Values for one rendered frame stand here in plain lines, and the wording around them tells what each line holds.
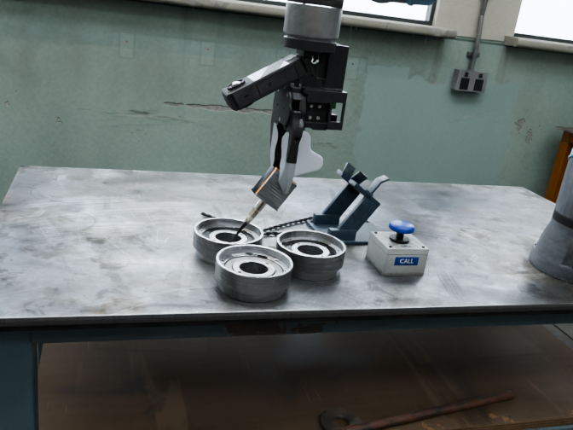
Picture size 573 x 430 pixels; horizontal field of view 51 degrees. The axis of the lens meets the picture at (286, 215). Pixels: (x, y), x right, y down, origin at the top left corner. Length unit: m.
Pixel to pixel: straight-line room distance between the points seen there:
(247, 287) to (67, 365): 0.44
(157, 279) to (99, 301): 0.09
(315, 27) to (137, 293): 0.41
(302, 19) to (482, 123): 2.20
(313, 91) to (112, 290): 0.37
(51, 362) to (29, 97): 1.48
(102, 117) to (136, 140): 0.15
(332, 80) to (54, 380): 0.65
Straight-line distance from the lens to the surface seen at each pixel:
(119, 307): 0.76
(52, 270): 0.86
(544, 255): 1.10
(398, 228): 0.93
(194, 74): 2.43
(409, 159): 2.80
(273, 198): 0.85
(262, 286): 0.77
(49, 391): 1.05
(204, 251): 0.87
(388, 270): 0.93
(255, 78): 0.81
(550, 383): 1.29
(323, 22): 0.80
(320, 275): 0.87
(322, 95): 0.81
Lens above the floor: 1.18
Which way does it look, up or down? 20 degrees down
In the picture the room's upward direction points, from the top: 8 degrees clockwise
